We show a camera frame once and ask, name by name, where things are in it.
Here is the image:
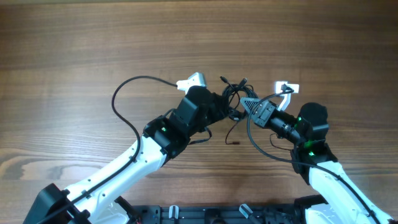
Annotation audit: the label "black cable bundle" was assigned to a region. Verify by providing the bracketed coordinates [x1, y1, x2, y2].
[220, 75, 259, 146]

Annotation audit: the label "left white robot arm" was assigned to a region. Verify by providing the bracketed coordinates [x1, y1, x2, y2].
[24, 86, 229, 223]

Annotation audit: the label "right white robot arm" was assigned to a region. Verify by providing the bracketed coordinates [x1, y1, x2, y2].
[240, 97, 396, 223]

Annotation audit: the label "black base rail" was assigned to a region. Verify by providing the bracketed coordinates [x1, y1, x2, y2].
[133, 203, 306, 224]

